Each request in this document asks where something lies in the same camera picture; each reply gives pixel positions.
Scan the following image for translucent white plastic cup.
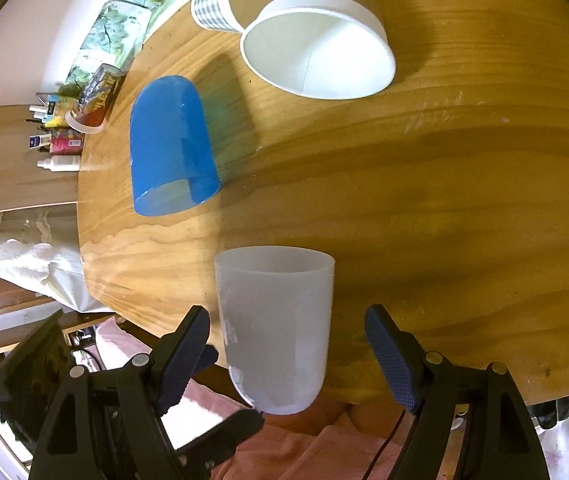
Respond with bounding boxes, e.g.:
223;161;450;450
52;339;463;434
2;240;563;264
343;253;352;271
214;246;335;415

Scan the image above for blue plastic cup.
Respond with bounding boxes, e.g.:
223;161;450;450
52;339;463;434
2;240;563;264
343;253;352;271
129;75;220;217

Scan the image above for dark printed paper cup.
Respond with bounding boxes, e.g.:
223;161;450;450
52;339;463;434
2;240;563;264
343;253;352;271
65;63;126;134

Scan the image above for brown sleeve paper cup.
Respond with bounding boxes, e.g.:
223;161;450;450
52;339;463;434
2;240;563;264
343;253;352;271
240;0;396;100

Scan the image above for checkered paper cup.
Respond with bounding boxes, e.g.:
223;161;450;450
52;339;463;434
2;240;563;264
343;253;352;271
191;0;244;34

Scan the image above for white lace cloth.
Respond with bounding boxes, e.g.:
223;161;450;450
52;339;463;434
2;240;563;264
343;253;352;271
0;204;110;313

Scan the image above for white spray bottle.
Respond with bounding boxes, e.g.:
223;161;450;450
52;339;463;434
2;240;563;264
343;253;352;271
37;155;82;172

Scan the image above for pink red can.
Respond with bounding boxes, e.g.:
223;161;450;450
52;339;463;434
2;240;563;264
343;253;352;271
28;129;84;155

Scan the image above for grape picture panels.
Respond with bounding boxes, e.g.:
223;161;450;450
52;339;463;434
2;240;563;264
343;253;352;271
58;0;189;98

